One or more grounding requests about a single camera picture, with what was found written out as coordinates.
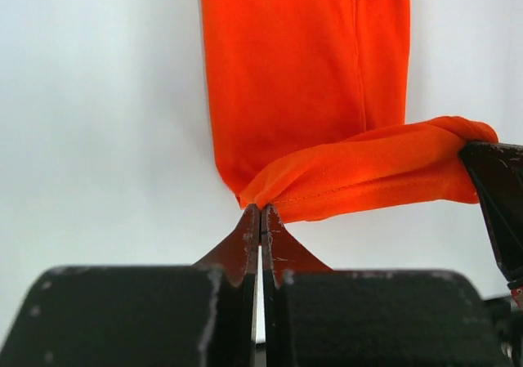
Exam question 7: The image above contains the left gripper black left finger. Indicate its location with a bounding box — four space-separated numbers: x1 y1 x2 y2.
1 206 260 366

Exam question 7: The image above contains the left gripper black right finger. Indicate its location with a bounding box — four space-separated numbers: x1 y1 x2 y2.
260 206 515 366

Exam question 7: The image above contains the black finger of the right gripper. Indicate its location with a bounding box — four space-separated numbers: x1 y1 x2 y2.
458 141 522 285

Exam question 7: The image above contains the orange t shirt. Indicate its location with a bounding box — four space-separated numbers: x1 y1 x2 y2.
201 0 498 222

